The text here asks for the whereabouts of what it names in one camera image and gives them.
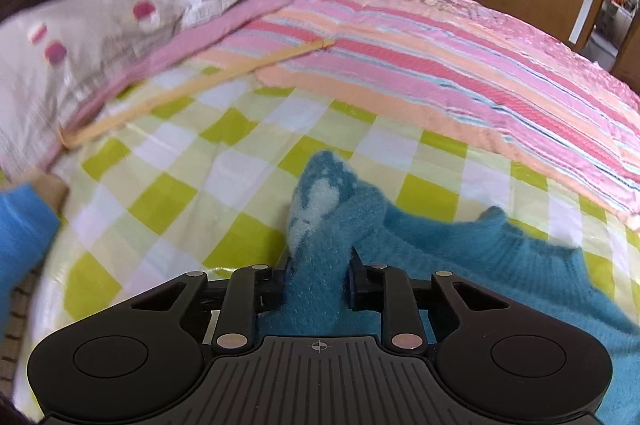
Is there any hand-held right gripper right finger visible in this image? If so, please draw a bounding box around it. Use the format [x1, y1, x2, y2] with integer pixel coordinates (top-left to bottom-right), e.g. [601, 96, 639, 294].
[345, 247, 510, 353]

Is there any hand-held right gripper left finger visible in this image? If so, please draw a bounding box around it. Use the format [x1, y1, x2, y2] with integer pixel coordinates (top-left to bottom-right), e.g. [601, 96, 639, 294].
[131, 255, 293, 353]

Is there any teal knit sweater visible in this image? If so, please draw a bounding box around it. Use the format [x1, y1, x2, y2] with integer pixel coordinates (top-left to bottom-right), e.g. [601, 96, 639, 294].
[252, 150, 640, 425]

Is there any person's left forearm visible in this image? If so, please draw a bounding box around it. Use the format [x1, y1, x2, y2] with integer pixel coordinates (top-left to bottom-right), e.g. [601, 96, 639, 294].
[0, 182, 62, 341]

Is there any green white checked bedsheet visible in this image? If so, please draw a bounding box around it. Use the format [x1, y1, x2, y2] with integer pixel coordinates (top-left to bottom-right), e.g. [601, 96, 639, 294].
[12, 62, 640, 408]

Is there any pink striped blanket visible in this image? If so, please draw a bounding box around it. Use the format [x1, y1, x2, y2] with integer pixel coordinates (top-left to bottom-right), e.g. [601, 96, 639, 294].
[205, 0, 640, 216]

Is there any pink cloth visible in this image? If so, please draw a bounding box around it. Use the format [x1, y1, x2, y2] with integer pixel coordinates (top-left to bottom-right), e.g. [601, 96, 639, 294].
[62, 0, 293, 123]

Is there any white pillow with pink print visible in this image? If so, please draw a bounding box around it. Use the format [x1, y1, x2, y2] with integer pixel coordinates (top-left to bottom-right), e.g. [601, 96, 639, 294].
[0, 0, 296, 171]

